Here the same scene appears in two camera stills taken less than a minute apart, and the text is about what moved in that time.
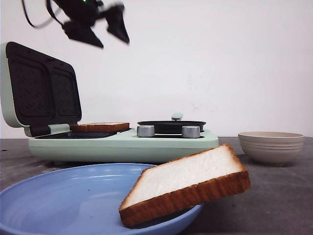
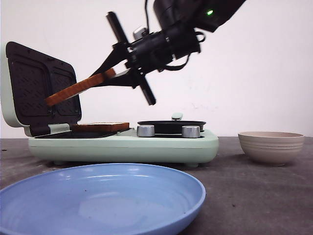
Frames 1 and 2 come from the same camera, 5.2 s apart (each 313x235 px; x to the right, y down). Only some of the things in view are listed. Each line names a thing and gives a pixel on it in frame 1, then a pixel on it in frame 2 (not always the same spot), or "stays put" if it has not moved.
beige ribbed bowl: x=272 y=148 stays put
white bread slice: x=167 y=188 -> x=81 y=87
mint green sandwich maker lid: x=38 y=94 stays put
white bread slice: x=99 y=127 stays put
